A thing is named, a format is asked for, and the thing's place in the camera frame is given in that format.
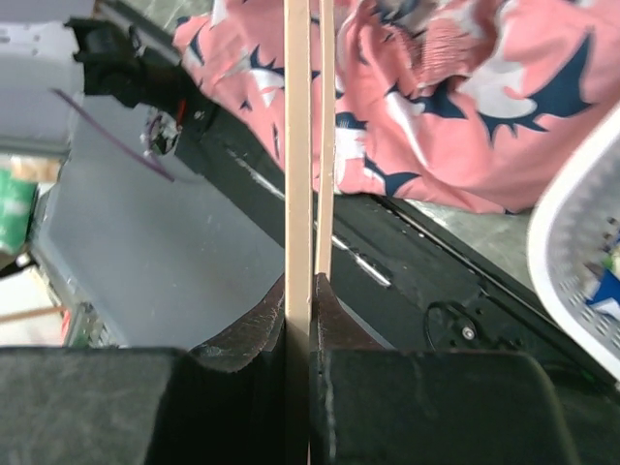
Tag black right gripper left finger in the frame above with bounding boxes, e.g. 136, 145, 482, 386
1, 282, 285, 464

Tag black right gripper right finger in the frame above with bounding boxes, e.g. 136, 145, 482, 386
310, 275, 579, 464

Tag pink shark print shorts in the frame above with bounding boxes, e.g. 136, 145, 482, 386
172, 0, 620, 215

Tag beige plastic hanger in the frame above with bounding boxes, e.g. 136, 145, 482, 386
284, 1, 334, 464

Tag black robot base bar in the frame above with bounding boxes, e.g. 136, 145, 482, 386
96, 0, 620, 388

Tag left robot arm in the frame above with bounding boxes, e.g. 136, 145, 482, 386
1, 17, 216, 156

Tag blue folded cloth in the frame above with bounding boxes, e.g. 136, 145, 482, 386
586, 269, 620, 321

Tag white perforated plastic basket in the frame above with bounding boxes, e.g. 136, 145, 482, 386
527, 108, 619, 378

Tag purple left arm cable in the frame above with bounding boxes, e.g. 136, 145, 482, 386
51, 87, 175, 183

